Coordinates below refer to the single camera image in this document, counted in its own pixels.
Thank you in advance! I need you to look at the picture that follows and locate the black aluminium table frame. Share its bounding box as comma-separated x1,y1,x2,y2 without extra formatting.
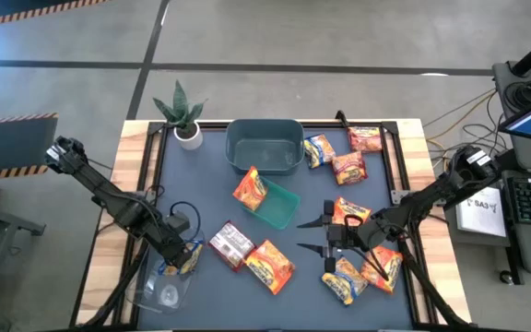
116,119,432,331

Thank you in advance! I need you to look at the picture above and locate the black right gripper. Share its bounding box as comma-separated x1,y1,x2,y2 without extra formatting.
296,200,377,273

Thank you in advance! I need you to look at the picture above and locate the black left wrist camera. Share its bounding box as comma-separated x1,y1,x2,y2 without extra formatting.
167,210,192,234

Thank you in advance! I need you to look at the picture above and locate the white SA3 paper sign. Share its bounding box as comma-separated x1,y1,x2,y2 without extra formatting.
455,185,510,239

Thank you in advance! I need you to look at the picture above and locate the black hazard-striped floor mat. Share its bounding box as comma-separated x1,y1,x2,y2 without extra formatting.
0,113,59,181

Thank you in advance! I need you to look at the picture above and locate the grey-blue table mat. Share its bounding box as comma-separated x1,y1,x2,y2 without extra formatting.
136,126,415,331

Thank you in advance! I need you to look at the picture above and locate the black diagonal frame strut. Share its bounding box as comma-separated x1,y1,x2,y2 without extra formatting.
398,248,472,329
75,216,156,329

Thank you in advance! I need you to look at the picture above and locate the orange chicken ramen pack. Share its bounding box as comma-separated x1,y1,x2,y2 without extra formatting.
245,238,297,295
331,196,372,228
360,245,404,295
231,164,270,212

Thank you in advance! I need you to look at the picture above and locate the large grey-blue plastic bin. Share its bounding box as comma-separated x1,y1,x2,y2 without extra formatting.
224,118,305,177

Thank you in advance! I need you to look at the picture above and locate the red beef ramen pack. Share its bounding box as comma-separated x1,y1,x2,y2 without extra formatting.
347,125,384,154
330,150,370,186
207,219,256,273

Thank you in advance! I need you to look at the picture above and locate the small teal plastic bin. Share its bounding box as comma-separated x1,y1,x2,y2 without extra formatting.
241,176,301,231

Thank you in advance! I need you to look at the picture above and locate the snake plant in white pot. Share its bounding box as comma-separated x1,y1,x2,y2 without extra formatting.
152,78,209,152

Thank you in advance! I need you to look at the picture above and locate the yellow cable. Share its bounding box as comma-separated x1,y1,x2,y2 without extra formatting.
424,89,497,142

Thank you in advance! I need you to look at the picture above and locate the blue Maruchan ramen pack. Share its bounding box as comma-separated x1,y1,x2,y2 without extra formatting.
320,255,369,307
163,240,206,278
302,133,336,170

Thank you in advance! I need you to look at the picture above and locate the clear plastic bin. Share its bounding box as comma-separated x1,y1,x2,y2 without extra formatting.
125,220,207,315

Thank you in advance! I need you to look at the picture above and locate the coiled black cable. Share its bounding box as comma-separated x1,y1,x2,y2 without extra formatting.
503,80,531,111

